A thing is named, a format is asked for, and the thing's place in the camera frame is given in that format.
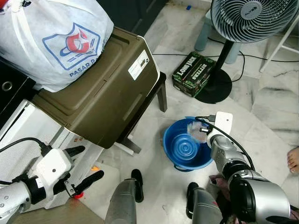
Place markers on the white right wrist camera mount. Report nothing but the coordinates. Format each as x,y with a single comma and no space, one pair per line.
223,123

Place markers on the black low stool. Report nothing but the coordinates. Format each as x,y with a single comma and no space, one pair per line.
161,88

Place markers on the silver left robot leg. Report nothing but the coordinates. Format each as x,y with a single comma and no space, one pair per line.
122,200

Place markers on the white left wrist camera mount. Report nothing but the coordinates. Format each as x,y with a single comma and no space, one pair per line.
51,168

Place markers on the light blue plastic stool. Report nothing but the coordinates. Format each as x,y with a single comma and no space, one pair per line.
203,32

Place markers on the silver robot leg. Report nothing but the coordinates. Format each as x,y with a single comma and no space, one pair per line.
203,207
122,200

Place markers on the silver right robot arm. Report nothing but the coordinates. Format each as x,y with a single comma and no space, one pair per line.
252,191

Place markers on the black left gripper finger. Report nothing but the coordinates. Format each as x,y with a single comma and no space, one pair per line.
75,151
88,181

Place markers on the small red toy piece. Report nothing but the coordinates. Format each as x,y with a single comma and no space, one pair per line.
77,195

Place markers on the grey standing fan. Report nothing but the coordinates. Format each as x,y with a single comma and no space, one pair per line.
252,18

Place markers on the silver right robot leg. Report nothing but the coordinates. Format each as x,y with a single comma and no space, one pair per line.
203,207

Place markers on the white printed shopping bag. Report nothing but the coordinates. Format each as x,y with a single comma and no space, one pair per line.
46,42

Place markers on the green Long Jack Bitters carton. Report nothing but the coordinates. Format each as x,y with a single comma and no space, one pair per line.
191,74

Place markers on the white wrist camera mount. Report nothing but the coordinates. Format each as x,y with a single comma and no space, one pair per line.
223,123
51,168

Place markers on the blue plastic basin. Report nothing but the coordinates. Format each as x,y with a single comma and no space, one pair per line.
184,147

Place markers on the white metal rack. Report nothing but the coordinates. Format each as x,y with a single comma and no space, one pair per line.
280,44

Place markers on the person's bare foot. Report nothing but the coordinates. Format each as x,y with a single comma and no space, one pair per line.
294,161

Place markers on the small orange toy piece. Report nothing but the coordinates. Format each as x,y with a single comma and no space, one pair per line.
95,168

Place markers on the olive plastic storage box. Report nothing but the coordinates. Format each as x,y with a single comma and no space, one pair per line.
103,93

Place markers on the dark cabinet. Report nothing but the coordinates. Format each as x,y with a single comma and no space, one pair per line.
131,14

